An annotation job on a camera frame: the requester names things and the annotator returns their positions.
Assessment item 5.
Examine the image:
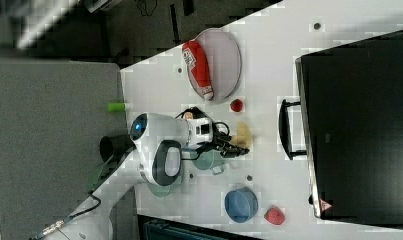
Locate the green cylinder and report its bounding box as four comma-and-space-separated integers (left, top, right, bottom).
107, 103, 126, 113

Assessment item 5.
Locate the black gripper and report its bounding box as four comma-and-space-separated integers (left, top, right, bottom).
198, 132, 250, 158

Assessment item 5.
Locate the red ketchup bottle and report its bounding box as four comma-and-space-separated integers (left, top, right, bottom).
182, 40, 214, 100

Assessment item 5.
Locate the blue bowl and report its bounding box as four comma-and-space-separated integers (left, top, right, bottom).
224, 187, 258, 223

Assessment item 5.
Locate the black cylindrical cup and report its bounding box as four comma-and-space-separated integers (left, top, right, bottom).
99, 134, 133, 162

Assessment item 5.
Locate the peeled toy banana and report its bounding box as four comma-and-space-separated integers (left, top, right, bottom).
230, 122, 253, 148

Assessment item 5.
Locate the red toy strawberry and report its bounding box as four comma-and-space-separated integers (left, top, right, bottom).
264, 206, 285, 225

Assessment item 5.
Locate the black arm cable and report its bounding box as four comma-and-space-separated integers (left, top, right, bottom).
28, 191, 102, 240

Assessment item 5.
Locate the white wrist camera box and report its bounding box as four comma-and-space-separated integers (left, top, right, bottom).
195, 118, 213, 143

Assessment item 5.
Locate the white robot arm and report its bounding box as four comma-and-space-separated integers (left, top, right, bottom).
29, 107, 253, 240

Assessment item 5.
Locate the green perforated strainer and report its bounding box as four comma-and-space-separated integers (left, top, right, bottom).
148, 151, 225, 198

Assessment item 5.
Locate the pink round plate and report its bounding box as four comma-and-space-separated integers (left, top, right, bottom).
186, 28, 242, 101

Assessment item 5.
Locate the small red toy fruit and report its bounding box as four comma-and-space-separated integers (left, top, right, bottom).
230, 99, 243, 112

